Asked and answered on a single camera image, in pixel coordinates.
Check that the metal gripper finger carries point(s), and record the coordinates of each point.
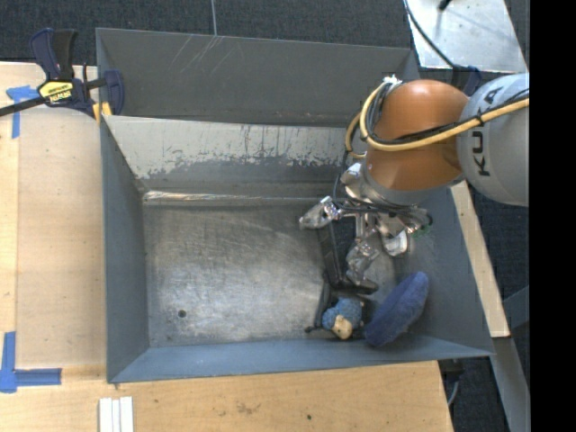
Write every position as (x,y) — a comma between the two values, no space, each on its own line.
(360,259)
(320,215)

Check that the grey metal bin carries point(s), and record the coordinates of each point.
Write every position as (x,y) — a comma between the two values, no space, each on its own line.
(225,263)

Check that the blue toy animal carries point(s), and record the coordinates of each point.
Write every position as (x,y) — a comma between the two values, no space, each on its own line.
(345,315)

